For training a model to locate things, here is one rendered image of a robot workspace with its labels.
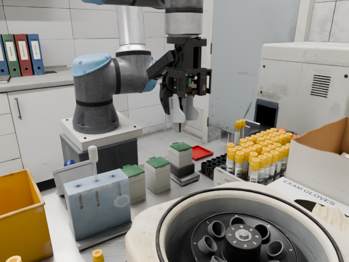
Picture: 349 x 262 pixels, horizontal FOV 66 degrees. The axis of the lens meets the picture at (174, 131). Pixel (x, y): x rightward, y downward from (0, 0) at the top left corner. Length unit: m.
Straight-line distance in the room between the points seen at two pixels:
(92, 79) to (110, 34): 2.14
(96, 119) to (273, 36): 1.81
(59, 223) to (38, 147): 1.71
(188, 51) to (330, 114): 0.45
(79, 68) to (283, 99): 0.61
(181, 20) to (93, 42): 2.38
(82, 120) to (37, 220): 0.48
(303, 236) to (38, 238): 0.38
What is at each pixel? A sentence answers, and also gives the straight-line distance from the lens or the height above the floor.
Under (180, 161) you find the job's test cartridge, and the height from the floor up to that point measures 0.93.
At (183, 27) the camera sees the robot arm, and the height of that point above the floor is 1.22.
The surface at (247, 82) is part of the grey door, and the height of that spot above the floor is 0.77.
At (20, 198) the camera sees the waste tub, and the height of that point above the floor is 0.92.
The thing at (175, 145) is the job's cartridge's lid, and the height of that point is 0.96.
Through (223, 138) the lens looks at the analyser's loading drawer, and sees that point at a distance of 0.83.
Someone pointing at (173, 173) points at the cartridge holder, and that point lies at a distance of 0.66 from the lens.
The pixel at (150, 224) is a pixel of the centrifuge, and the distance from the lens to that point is 0.36.
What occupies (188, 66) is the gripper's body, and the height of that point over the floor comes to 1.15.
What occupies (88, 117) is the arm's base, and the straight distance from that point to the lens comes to 0.88.
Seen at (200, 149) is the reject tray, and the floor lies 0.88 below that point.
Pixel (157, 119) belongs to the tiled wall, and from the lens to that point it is 3.40.
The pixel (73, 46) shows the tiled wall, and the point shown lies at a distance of 2.83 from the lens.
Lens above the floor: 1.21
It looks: 20 degrees down
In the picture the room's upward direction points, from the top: straight up
